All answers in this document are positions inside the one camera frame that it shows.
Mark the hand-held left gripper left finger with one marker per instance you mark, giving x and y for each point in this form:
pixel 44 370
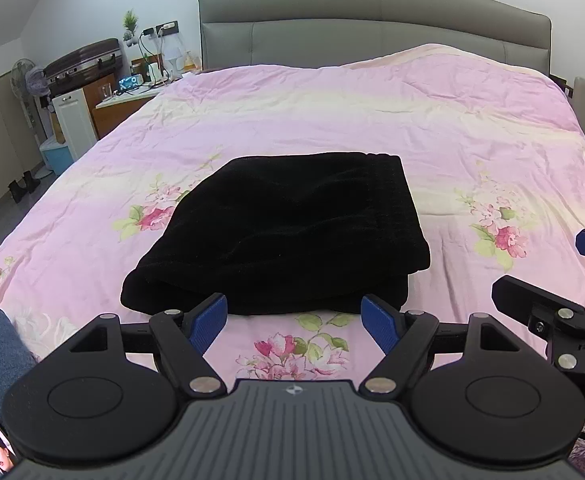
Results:
pixel 207 325

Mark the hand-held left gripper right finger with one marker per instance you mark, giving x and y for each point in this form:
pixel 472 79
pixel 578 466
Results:
pixel 380 325

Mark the black pants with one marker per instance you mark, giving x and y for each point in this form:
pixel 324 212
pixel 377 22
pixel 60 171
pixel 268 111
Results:
pixel 282 230

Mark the pink floral blanket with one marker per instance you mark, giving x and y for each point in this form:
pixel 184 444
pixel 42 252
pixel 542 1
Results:
pixel 372 120

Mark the light blue storage bin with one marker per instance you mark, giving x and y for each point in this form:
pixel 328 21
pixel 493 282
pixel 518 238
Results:
pixel 57 156

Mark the black boot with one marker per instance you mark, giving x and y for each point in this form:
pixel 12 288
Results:
pixel 31 181
pixel 16 192

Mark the wooden nightstand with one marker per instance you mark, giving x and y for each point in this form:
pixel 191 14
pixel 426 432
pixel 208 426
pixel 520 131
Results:
pixel 117 110

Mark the white cabinet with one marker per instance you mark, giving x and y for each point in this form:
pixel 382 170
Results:
pixel 75 120

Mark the drinking glass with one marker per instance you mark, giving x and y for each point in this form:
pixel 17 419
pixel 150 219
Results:
pixel 106 92

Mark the blue tissue box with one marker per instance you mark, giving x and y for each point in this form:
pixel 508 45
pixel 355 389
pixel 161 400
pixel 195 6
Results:
pixel 130 83

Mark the white table lamp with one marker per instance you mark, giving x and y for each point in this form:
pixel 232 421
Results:
pixel 171 55

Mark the grey padded headboard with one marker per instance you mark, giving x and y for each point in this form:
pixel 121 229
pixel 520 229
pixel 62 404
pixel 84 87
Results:
pixel 372 40

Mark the dark brown suitcase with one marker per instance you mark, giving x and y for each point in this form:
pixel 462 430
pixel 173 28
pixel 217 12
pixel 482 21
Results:
pixel 80 62

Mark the standing fan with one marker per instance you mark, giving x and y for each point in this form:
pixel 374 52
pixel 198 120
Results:
pixel 35 80

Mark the small potted plant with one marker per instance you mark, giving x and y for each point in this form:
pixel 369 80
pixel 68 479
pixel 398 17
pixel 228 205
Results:
pixel 130 22

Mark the wall socket strip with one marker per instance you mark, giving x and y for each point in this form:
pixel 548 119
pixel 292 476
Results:
pixel 160 27

